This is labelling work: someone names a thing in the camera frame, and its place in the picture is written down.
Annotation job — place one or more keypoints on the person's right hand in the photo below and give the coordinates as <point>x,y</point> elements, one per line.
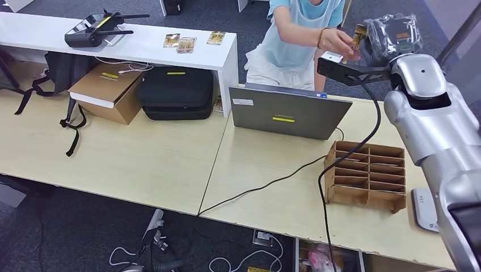
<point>338,43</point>

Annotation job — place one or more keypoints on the yellow tree-print ID card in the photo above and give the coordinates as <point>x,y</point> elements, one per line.
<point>359,35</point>

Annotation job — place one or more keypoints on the wooden slotted card holder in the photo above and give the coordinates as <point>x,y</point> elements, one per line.
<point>366,199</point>

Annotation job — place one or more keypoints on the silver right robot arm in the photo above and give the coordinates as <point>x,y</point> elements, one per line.
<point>432,124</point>

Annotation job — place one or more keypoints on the person's right forearm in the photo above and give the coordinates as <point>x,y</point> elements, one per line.
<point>297,32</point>

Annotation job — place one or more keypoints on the person's left forearm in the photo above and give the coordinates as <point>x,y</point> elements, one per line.
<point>319,75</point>

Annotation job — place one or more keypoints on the person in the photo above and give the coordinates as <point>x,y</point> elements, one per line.
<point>289,49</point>

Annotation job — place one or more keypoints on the yellow tree-print key card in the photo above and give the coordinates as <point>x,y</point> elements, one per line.
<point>186,45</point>
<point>171,40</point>
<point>216,38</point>

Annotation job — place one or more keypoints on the small printed card stack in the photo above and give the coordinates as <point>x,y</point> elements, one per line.
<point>218,104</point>

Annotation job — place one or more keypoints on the white card reader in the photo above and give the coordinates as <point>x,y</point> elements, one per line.
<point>422,210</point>

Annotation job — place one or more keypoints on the grey laptop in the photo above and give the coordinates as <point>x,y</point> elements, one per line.
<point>289,112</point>

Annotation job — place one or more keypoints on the grey partition panel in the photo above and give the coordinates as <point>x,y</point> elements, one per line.
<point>469,71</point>

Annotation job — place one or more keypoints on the black box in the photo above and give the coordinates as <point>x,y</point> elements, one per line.
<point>174,6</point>

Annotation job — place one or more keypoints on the black zip carry case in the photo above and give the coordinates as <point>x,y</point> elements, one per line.
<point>176,90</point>

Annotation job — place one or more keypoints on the white desk shelf riser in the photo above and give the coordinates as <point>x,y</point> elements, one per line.
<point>150,47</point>

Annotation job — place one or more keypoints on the metal floor socket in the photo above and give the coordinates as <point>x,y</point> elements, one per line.
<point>263,238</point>

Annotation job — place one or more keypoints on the pink plastic bag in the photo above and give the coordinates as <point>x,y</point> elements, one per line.
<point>319,261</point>

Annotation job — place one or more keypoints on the white flat phone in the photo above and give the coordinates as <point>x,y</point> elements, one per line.
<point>116,39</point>

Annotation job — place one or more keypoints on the brown cardboard box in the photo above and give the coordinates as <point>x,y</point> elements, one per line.
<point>112,97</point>

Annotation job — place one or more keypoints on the black drone remote controller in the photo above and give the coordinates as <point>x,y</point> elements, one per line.
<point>84,37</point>

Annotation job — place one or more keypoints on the white power strip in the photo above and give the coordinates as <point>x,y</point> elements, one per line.
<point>153,225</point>

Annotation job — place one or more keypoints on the black power adapter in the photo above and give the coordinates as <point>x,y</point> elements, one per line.
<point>161,243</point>

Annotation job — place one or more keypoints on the black backpack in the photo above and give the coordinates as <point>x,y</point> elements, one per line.
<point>67,69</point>

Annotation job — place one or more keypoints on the grey box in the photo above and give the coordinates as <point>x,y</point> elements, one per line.
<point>11,195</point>

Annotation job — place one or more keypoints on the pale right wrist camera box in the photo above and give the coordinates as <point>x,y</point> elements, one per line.
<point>331,57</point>

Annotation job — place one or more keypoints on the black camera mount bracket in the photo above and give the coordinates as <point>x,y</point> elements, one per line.
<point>345,73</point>

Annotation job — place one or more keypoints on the chrome stanchion post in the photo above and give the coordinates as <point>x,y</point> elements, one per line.
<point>466,30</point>

